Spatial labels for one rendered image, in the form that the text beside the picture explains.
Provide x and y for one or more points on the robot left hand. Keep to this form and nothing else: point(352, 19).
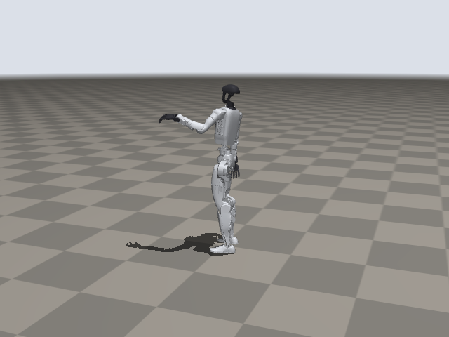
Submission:
point(169, 117)

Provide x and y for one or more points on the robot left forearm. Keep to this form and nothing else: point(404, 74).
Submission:
point(189, 123)

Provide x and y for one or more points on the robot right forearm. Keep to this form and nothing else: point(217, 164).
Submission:
point(233, 149)

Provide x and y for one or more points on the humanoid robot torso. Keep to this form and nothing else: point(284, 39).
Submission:
point(225, 134)

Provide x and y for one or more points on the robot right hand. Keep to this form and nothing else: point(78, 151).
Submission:
point(236, 168)

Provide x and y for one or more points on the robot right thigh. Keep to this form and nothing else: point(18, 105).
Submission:
point(227, 185)

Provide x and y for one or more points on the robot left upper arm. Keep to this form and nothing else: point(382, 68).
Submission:
point(217, 114)

